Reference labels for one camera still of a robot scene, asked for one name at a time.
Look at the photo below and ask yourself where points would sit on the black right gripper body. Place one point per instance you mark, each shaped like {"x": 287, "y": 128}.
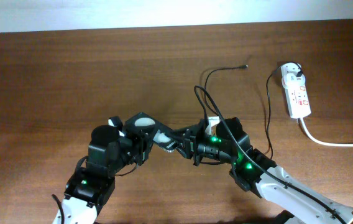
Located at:
{"x": 193, "y": 139}

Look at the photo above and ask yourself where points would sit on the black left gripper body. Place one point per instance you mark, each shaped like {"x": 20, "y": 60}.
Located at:
{"x": 134, "y": 144}

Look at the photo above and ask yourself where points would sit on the black smartphone silver back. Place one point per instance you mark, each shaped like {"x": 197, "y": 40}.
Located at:
{"x": 143, "y": 124}

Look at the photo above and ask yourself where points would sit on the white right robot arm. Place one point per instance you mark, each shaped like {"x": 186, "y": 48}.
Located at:
{"x": 226, "y": 142}

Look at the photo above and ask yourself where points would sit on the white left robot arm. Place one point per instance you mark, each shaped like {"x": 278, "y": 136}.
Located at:
{"x": 86, "y": 194}

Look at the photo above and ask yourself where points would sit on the white charger plug adapter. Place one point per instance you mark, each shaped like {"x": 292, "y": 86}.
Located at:
{"x": 292, "y": 81}

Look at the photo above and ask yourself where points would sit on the white power strip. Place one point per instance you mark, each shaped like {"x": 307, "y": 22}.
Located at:
{"x": 297, "y": 98}

